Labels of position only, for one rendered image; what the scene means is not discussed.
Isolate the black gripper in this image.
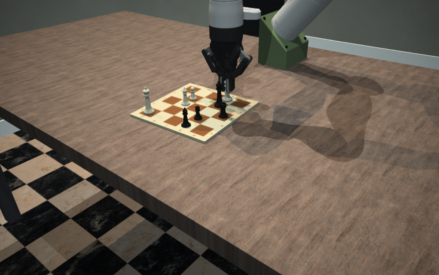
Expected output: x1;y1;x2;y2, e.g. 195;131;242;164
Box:
201;25;253;93

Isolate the white chess king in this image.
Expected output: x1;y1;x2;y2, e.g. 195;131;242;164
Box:
143;87;155;115

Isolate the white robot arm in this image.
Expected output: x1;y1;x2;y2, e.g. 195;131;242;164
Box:
209;0;333;41

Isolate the white pawn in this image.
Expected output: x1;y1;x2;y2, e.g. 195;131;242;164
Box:
189;87;197;100

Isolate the white bishop chess piece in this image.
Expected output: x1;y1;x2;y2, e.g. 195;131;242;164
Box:
181;87;190;106

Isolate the cream and brown chessboard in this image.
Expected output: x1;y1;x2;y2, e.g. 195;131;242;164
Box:
130;83;259;144

